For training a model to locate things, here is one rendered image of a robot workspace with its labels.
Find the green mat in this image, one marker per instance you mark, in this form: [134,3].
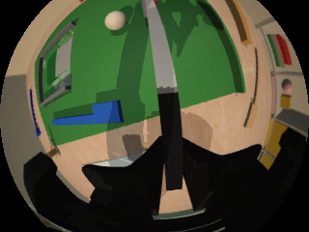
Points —
[107,65]

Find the pale grey flat bar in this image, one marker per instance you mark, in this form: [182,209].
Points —
[125,161]

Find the beige ball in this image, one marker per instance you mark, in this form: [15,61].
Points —
[115,20]

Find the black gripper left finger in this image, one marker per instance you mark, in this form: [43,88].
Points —
[143,177]

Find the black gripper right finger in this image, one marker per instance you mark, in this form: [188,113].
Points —
[203,170]

